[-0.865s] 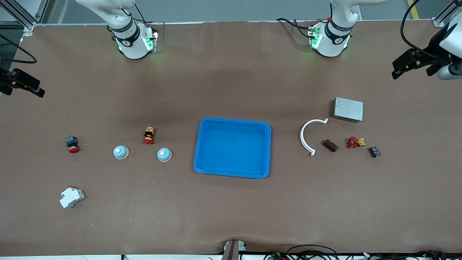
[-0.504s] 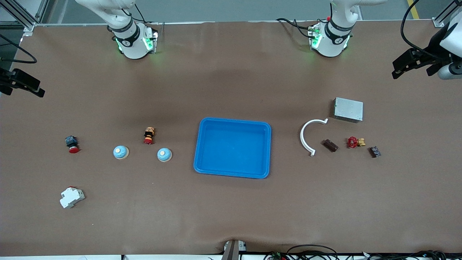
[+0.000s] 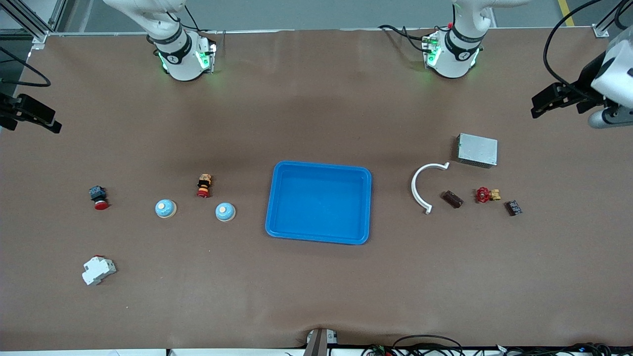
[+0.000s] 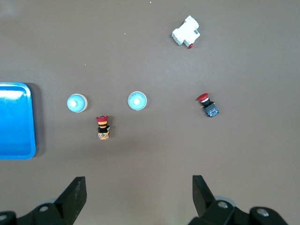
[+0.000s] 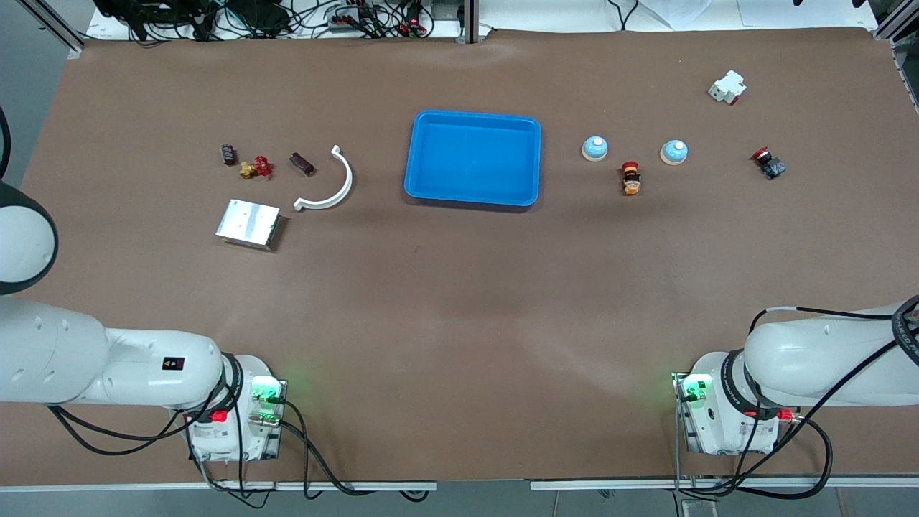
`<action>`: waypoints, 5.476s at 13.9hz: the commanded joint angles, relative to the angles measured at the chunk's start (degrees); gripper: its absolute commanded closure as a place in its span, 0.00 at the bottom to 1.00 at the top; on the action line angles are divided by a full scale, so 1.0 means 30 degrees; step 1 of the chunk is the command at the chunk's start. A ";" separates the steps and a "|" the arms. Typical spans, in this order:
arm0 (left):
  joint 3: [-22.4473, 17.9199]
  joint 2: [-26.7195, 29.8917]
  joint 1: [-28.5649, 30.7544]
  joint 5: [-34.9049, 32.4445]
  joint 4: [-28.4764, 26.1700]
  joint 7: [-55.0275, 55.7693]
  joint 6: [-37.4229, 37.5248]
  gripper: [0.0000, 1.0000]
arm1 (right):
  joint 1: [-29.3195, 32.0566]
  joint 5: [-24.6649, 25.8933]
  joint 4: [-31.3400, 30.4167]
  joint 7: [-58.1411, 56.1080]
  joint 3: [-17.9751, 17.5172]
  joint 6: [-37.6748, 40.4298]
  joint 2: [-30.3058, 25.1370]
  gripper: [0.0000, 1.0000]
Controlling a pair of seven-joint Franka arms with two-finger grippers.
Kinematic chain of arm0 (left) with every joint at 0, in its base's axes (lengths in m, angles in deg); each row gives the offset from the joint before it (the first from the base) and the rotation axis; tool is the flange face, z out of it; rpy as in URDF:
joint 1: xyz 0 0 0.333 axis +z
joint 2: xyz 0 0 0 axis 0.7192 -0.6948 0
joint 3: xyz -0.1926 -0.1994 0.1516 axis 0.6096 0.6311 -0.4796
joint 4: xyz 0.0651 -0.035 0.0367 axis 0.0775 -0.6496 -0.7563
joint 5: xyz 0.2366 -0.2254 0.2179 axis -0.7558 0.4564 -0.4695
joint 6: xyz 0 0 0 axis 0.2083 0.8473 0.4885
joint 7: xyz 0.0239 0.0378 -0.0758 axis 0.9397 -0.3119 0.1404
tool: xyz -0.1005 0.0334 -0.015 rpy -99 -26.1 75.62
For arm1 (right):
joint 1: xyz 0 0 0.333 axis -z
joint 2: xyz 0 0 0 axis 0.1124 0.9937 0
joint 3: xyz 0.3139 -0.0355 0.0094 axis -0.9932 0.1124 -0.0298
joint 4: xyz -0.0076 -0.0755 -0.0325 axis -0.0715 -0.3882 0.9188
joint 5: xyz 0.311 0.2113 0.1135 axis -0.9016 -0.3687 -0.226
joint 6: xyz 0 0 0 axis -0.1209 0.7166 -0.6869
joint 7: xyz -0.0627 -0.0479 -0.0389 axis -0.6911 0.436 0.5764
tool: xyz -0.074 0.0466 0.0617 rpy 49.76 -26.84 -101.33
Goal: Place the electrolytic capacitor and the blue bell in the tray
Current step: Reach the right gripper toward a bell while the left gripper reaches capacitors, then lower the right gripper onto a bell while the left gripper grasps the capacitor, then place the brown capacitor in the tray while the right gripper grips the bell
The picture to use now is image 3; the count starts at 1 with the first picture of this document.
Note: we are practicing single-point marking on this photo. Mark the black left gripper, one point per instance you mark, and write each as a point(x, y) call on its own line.
point(586, 80)

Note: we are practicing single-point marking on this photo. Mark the black printed electrolytic capacitor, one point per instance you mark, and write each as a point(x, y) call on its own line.
point(513, 207)

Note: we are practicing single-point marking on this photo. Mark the brown electrolytic capacitor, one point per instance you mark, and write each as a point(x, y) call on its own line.
point(452, 199)

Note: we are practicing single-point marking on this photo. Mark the blue call bell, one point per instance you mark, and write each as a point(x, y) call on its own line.
point(225, 212)
point(165, 208)

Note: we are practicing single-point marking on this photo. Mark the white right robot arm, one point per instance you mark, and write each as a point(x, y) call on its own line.
point(180, 54)

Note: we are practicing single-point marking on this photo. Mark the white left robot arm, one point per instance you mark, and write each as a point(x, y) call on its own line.
point(455, 49)

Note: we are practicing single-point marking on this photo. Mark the blue plastic tray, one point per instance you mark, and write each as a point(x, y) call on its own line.
point(319, 202)

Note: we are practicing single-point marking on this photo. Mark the silver metal power supply box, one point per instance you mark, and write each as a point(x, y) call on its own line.
point(477, 150)

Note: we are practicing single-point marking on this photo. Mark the red emergency stop button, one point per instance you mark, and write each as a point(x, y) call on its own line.
point(99, 197)

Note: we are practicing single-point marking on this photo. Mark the brass valve red handwheel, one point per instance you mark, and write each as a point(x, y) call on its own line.
point(483, 195)

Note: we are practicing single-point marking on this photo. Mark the white circuit breaker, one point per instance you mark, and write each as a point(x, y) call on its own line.
point(98, 271)

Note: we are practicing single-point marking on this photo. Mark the brown table cover sheet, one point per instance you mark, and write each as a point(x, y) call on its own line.
point(316, 296)

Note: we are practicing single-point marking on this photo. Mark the aluminium frame profile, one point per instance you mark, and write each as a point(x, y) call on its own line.
point(601, 31)
point(40, 38)

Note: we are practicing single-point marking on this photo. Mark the white curved plastic bracket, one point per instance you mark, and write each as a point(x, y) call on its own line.
point(413, 187)

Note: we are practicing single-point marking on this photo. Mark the orange red selector switch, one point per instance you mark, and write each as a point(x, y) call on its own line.
point(204, 185)

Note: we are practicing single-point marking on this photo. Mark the grey metal clamp bracket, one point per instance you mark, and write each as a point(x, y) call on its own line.
point(320, 343)

